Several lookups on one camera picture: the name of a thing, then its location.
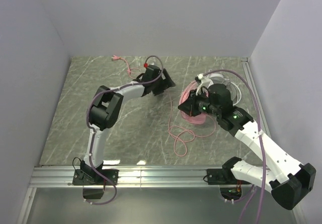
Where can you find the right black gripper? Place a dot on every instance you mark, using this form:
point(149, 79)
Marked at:
point(193, 104)

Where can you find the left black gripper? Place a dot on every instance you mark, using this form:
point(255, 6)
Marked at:
point(161, 82)

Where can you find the white headset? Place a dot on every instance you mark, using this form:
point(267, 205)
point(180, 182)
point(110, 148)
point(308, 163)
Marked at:
point(235, 92)

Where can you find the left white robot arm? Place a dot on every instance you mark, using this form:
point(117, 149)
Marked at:
point(104, 110)

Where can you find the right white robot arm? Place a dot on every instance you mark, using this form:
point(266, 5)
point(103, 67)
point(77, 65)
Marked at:
point(286, 178)

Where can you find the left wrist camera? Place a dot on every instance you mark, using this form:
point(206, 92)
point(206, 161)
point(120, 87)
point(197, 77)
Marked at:
point(150, 66)

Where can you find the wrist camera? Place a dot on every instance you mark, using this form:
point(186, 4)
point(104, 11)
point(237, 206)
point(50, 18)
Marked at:
point(150, 66)
point(203, 81)

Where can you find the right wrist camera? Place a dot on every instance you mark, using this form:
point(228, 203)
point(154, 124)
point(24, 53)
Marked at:
point(203, 81)

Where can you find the right side aluminium rail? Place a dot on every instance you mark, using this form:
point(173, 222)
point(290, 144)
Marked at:
point(259, 117)

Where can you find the aluminium rail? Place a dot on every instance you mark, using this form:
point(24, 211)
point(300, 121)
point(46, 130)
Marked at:
point(134, 176)
point(259, 117)

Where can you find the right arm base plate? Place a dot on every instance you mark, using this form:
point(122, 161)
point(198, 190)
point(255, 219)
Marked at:
point(219, 177)

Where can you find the front aluminium rail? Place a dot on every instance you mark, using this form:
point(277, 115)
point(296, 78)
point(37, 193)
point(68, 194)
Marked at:
point(134, 176)

